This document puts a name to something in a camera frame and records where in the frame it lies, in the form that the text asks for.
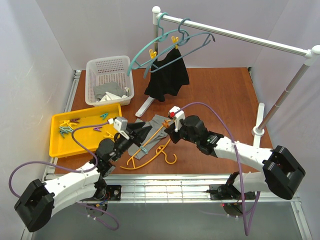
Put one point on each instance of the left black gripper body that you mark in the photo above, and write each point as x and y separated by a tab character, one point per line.
131	135

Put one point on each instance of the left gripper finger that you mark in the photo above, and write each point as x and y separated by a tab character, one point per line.
141	135
134	126

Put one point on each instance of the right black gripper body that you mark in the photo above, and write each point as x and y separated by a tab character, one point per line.
175	133

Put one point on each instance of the orange clothespin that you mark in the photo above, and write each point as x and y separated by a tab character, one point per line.
166	123

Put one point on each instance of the light blue clothespin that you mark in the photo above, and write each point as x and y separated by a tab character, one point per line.
144	149

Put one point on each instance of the yellow hanger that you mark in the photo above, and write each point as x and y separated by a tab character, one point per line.
130	164

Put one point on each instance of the grey underwear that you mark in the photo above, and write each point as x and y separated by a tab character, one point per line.
156	123

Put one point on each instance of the grey-blue hanger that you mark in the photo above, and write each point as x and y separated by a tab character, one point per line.
171	54

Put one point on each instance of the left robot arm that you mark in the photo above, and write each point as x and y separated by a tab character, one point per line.
41	200

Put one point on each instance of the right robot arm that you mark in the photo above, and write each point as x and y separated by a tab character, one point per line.
277	170

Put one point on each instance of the black underwear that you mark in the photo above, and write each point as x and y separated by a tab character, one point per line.
167	81

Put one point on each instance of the teal hanger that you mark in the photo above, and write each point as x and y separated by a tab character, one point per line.
160	36

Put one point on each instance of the yellow clothespin in tray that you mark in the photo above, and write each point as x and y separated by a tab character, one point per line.
108	135

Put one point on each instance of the purple clothespin lower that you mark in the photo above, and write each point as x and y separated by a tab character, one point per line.
98	128

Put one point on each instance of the purple clothespin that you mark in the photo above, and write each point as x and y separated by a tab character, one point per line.
98	128
75	120

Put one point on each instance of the teal clothespin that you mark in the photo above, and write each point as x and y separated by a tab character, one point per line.
104	115
66	127

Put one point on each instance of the white cloth in basket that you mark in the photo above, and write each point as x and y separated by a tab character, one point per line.
114	94

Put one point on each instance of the dark grey cloth in basket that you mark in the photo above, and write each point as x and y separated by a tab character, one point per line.
104	88

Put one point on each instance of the white laundry basket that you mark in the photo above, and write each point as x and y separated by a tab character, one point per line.
107	81

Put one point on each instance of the teal clothespin left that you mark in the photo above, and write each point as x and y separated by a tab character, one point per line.
66	127

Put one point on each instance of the yellow tray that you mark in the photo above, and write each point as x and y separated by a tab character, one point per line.
83	131

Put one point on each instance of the yellow clothespin left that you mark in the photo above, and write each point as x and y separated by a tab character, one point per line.
152	53

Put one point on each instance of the yellow clothespin right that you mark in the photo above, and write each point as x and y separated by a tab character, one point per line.
175	40

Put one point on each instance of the white clothes rack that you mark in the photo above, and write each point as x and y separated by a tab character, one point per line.
229	98

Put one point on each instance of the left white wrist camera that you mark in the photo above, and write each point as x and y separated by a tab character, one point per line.
120	125

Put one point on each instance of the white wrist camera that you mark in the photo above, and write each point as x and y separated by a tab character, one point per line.
178	116
120	125

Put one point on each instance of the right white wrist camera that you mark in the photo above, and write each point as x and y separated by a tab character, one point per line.
178	116

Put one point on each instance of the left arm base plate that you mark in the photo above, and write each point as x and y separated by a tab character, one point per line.
109	193

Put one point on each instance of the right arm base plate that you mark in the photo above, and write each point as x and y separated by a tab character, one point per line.
224	192

